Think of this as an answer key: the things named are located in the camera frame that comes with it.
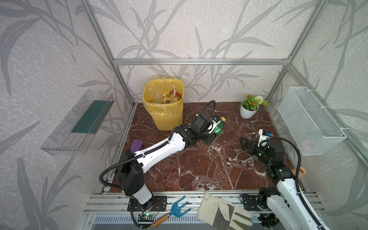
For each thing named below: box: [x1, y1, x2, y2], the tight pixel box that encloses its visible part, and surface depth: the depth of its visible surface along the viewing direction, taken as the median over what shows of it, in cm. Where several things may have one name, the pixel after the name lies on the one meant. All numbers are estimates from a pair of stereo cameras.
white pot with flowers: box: [239, 93, 270, 119], surface depth 105 cm
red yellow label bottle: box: [169, 89, 182, 103], surface depth 98 cm
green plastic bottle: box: [211, 116, 227, 135], surface depth 78 cm
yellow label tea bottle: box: [162, 92, 172, 104], surface depth 99 cm
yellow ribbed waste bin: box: [142, 79, 185, 131], surface depth 88 cm
